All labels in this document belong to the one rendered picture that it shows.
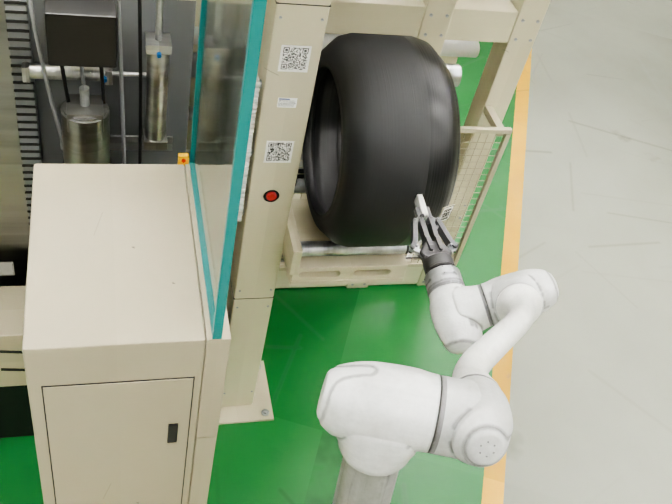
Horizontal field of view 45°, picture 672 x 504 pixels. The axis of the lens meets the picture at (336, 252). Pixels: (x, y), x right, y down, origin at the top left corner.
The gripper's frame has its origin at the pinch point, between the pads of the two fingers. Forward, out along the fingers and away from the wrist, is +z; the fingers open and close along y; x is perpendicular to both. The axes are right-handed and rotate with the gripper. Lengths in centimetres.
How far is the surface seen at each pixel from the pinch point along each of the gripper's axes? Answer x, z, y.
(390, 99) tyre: -17.5, 21.0, 8.3
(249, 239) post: 39, 20, 37
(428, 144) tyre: -11.2, 11.7, -1.5
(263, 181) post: 16.5, 23.2, 35.7
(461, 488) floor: 121, -33, -45
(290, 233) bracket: 32.3, 17.1, 26.3
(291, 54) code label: -24, 29, 34
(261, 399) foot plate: 126, 10, 23
